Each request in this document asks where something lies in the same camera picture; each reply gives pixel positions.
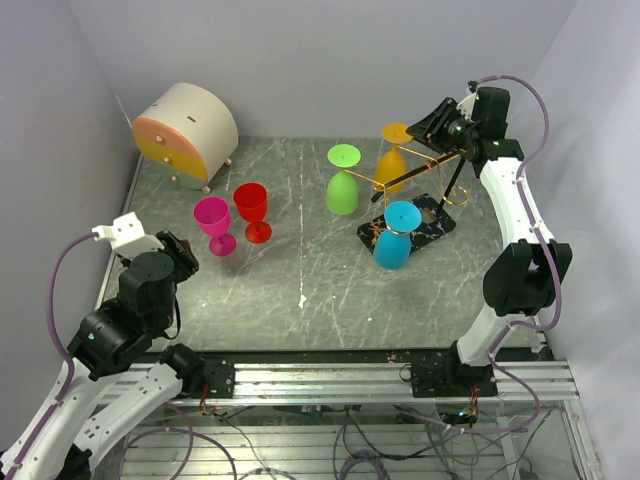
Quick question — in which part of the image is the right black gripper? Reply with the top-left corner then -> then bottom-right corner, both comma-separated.
405,98 -> 478,155

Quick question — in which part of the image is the orange wine glass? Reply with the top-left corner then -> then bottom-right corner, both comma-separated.
374,123 -> 412,184

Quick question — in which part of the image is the pink wine glass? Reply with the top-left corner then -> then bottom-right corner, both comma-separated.
193,196 -> 237,257

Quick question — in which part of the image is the red wine glass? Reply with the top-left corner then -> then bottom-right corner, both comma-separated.
233,182 -> 272,244

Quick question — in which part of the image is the green wine glass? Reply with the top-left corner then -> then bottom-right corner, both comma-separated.
326,144 -> 361,216

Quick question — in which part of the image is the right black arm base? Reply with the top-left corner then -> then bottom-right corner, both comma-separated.
409,362 -> 498,398

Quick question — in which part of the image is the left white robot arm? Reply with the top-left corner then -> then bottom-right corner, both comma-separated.
1,224 -> 205,479

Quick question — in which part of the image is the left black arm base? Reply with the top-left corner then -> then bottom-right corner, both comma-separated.
160,343 -> 236,399

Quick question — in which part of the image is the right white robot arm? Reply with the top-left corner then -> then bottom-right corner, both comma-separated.
406,82 -> 573,396

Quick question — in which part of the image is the blue wine glass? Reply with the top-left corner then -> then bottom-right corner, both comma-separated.
373,201 -> 422,270

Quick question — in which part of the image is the round white drawer cabinet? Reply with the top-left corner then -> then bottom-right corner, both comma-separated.
132,82 -> 239,192

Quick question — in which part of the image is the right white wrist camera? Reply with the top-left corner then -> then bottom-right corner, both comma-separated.
456,80 -> 479,123

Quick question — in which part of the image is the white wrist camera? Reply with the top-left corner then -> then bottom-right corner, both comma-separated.
456,80 -> 479,123
91,212 -> 164,260

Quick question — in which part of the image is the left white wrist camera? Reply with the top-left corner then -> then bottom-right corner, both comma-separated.
91,212 -> 164,260

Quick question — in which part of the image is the gold wire glass rack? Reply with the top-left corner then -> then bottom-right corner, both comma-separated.
367,138 -> 470,254

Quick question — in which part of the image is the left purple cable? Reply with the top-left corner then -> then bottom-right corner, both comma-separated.
0,234 -> 99,476

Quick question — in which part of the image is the aluminium mounting frame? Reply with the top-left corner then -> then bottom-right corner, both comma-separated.
95,347 -> 603,479

